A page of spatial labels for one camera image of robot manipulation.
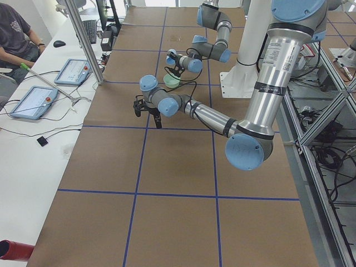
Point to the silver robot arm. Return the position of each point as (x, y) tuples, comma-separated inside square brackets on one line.
[(273, 37), (208, 16)]

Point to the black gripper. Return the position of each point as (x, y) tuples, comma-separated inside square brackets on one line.
[(153, 111), (173, 58)]

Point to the red cylinder object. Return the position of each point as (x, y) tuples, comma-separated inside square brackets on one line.
[(11, 250)]

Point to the light green bowl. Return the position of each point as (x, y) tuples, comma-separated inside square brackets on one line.
[(171, 81)]

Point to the black computer keyboard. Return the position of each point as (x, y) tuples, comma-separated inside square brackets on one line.
[(91, 29)]

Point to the black power adapter box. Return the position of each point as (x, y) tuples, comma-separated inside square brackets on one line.
[(107, 41)]

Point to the light blue plastic cup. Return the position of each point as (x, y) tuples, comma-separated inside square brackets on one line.
[(171, 57)]

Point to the aluminium frame post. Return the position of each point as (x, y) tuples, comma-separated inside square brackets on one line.
[(84, 41)]

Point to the teach pendant with red button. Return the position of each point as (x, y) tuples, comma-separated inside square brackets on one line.
[(73, 73)]

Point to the small black square device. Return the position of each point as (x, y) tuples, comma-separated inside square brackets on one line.
[(42, 141)]

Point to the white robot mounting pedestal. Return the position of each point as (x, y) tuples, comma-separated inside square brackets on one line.
[(240, 80)]

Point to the computer monitor stand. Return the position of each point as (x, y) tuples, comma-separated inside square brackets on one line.
[(108, 16)]

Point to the seated person in grey shirt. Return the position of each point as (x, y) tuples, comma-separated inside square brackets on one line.
[(19, 43)]

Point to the black computer mouse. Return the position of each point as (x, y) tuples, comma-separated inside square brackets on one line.
[(58, 43)]

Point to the aluminium side frame rack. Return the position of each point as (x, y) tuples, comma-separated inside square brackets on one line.
[(318, 115)]

